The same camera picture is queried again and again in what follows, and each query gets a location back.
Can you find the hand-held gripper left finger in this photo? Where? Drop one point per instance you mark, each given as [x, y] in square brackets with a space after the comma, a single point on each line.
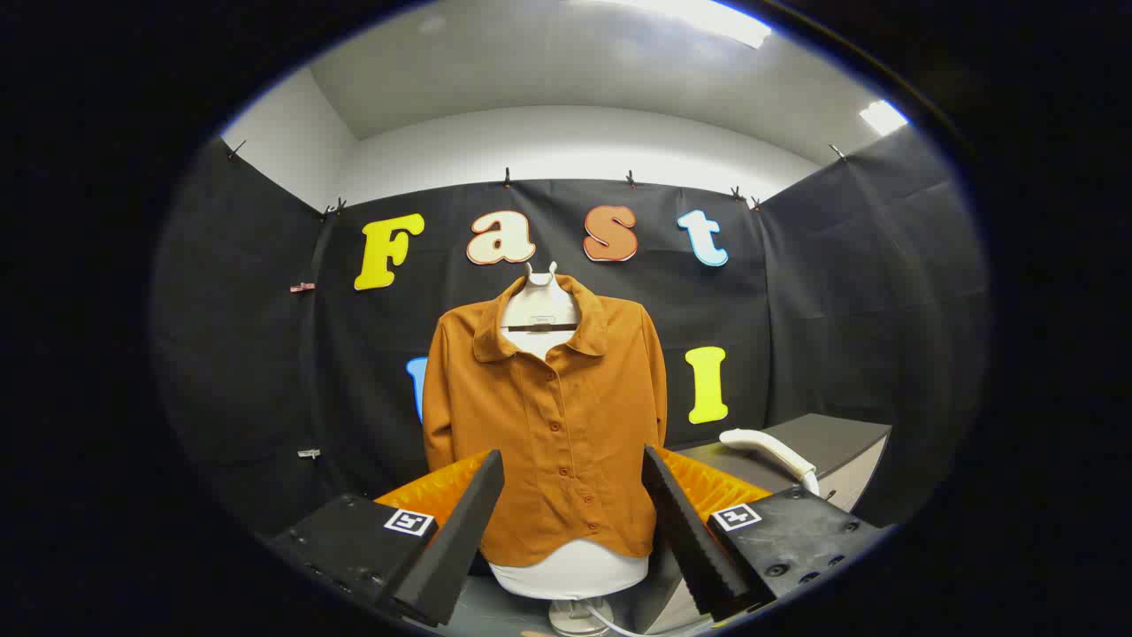
[460, 531]

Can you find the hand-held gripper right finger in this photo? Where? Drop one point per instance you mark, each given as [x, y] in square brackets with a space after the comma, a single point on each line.
[690, 531]

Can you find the orange button shirt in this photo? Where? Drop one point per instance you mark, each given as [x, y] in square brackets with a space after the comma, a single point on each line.
[566, 425]

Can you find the white mannequin torso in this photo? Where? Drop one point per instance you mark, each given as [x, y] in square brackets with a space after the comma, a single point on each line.
[570, 571]

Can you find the mannequin stand base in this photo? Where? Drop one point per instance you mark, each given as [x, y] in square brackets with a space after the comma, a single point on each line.
[575, 617]

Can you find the grey table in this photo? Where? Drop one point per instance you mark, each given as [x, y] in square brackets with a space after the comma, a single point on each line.
[840, 442]

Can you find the black backdrop cloth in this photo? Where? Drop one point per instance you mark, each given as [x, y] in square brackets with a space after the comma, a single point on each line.
[796, 310]

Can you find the small ceiling light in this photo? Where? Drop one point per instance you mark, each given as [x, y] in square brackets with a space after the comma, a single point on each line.
[883, 117]

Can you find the long ceiling light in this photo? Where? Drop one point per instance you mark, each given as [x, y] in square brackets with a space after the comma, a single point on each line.
[707, 18]

